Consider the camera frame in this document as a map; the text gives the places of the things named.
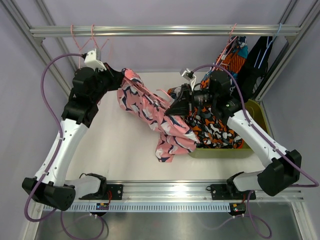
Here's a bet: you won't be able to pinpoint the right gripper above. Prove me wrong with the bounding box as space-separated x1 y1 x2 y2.
166 84 218 117

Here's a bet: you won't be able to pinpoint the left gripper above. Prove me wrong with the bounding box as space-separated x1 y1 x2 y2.
90 62 124 103

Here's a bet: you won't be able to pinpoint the pink hanger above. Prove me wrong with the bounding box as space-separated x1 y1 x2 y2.
215 23 237 67
70 24 99 54
124 76 172 108
90 24 114 61

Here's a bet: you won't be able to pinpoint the pink shark print shorts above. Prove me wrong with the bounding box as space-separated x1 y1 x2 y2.
116 68 200 163

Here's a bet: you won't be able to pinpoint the camouflage shorts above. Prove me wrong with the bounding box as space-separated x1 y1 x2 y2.
167 86 245 150

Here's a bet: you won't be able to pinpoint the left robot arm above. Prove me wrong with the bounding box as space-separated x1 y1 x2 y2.
22 63 125 211

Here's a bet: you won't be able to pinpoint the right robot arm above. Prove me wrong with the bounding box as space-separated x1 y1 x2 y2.
165 68 302 199

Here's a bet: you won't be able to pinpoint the blue orange patterned shorts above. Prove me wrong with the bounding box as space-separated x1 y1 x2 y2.
199 36 250 96

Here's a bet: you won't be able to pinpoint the black shorts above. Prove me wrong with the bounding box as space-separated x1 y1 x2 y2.
237 36 273 103

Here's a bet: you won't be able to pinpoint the olive green plastic bin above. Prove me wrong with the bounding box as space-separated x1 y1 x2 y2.
188 99 270 159

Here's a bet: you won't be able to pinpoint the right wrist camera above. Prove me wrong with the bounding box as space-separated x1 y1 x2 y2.
179 68 197 91

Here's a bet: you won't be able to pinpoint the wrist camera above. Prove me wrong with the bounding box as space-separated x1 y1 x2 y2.
179 68 197 91
82 48 107 72

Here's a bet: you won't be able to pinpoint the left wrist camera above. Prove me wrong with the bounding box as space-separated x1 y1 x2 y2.
82 48 107 72

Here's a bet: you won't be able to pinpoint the aluminium hanging rail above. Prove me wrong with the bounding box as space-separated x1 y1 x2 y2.
29 23 302 38

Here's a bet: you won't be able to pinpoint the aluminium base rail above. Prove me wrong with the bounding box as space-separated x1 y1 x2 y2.
32 181 305 202

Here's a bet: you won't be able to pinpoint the left aluminium frame post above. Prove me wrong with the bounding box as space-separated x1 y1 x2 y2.
0 0 71 96

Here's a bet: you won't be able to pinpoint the aluminium frame post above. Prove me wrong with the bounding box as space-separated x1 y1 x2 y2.
0 0 71 96
252 0 320 102

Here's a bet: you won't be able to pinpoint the white slotted cable duct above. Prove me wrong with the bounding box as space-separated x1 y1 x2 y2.
43 202 230 213

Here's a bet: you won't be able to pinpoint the right aluminium frame post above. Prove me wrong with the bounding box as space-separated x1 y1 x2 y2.
252 0 320 102

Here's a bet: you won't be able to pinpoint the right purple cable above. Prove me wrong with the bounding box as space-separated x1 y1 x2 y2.
192 64 320 238

